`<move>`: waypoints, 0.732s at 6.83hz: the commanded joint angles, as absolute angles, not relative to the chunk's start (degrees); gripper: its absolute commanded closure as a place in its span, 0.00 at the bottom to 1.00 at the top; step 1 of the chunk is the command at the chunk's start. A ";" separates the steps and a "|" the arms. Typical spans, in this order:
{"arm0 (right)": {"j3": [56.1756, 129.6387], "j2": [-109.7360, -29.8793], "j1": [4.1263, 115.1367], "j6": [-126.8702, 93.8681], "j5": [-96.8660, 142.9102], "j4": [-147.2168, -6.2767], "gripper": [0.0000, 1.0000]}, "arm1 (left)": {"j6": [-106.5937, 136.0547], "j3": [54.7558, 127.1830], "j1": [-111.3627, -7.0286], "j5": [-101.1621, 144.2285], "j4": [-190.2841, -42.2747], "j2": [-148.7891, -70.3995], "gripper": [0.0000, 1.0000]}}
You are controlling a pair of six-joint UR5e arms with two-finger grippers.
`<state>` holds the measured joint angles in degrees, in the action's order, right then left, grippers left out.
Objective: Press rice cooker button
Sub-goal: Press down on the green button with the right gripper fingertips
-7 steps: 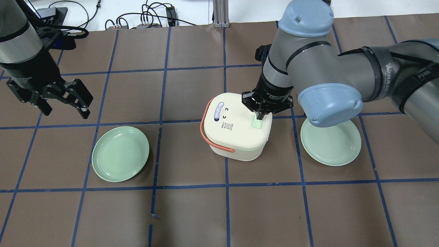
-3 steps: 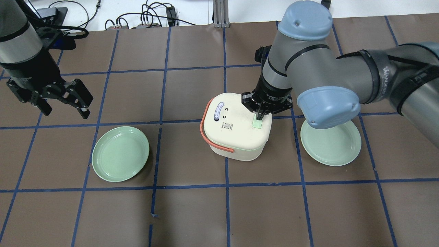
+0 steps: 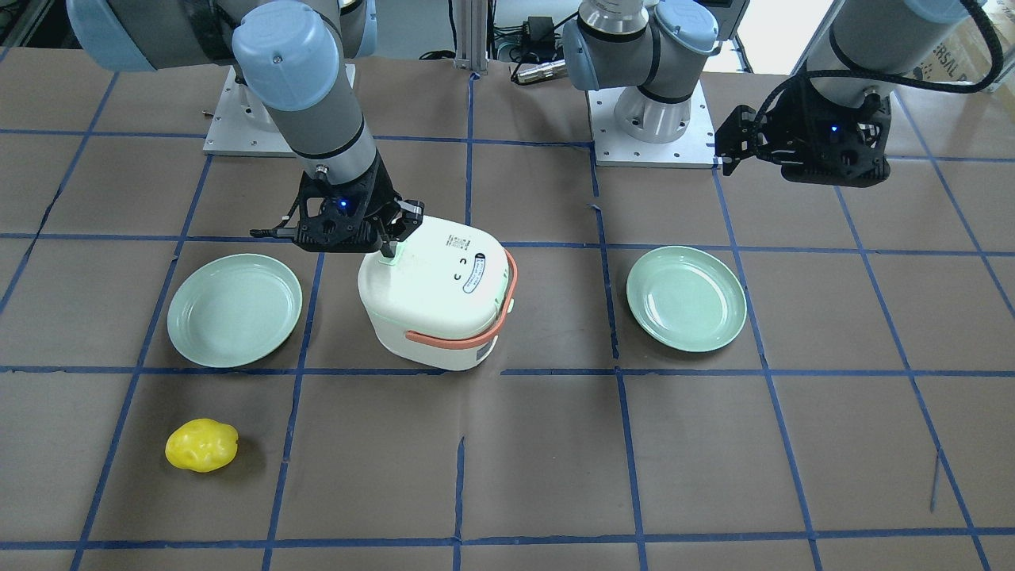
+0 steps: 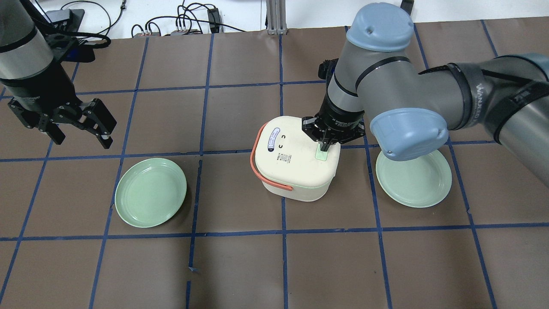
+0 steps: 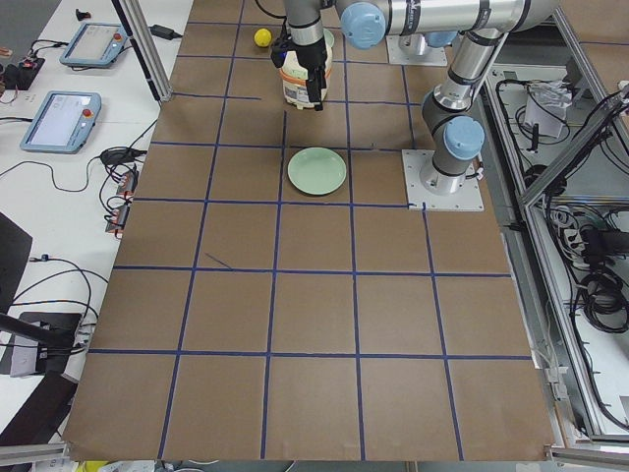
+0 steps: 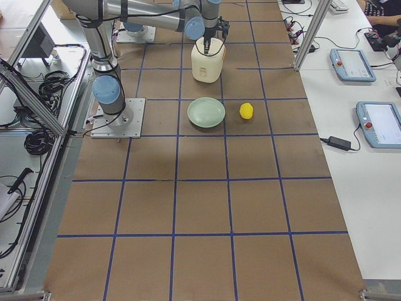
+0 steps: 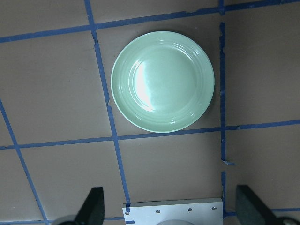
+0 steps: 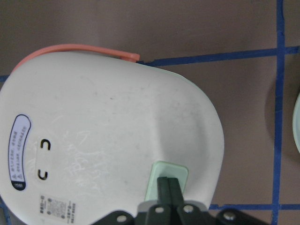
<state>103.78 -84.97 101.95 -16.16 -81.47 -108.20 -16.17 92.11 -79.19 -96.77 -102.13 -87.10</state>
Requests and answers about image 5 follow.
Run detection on white rice cooker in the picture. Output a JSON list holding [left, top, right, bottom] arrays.
[[279, 51, 315, 109]]

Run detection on power strip with plugs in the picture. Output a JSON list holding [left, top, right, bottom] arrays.
[[101, 164, 140, 239]]

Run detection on blue teach pendant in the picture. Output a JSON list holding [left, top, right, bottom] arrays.
[[59, 23, 128, 68], [20, 90, 102, 154]]

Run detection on blue teach pendant far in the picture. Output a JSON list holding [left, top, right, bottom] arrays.
[[59, 23, 128, 68]]

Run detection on black camera stand base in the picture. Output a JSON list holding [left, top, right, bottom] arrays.
[[1, 312, 82, 378]]

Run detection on black laptop power brick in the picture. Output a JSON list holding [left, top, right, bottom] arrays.
[[149, 25, 182, 40]]

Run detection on aluminium frame post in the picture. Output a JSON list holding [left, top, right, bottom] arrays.
[[111, 0, 173, 103]]

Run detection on blue teach pendant near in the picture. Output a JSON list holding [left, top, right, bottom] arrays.
[[20, 90, 102, 154]]

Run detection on green plate near arm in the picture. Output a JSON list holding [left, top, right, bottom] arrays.
[[288, 147, 347, 196], [323, 29, 335, 48]]

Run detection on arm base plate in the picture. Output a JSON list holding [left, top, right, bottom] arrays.
[[386, 34, 448, 67], [402, 149, 485, 212]]

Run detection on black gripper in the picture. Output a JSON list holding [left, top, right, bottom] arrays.
[[270, 36, 327, 111]]

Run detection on coiled black cables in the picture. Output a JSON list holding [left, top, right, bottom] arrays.
[[569, 265, 629, 335]]

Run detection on yellow toy potato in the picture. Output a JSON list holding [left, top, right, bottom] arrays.
[[254, 28, 272, 48]]

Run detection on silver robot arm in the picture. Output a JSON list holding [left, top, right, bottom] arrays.
[[270, 0, 558, 196]]

